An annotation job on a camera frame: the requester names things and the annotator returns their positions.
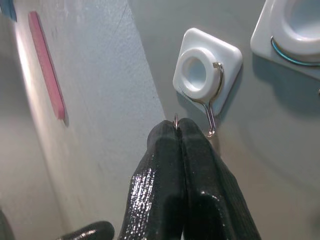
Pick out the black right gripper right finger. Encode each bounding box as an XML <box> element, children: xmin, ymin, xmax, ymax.
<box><xmin>177</xmin><ymin>117</ymin><xmax>262</xmax><ymax>240</ymax></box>

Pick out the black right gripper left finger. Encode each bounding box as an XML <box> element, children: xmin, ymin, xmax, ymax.
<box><xmin>117</xmin><ymin>119</ymin><xmax>186</xmax><ymax>240</ymax></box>

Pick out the silver key bunch with ring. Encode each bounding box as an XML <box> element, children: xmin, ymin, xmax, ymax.
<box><xmin>172</xmin><ymin>112</ymin><xmax>181</xmax><ymax>131</ymax></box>

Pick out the black glove loose finger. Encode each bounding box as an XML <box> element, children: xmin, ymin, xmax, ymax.
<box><xmin>58</xmin><ymin>221</ymin><xmax>115</xmax><ymax>240</ymax></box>

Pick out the pink strip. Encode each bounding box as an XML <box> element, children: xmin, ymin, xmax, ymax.
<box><xmin>27</xmin><ymin>11</ymin><xmax>68</xmax><ymax>123</ymax></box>

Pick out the blue object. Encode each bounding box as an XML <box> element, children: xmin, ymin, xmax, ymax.
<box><xmin>0</xmin><ymin>0</ymin><xmax>18</xmax><ymax>22</ymax></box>

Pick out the white adhesive wall hook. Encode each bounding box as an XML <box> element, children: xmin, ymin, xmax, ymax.
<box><xmin>172</xmin><ymin>27</ymin><xmax>244</xmax><ymax>139</ymax></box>
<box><xmin>250</xmin><ymin>0</ymin><xmax>320</xmax><ymax>76</ymax></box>

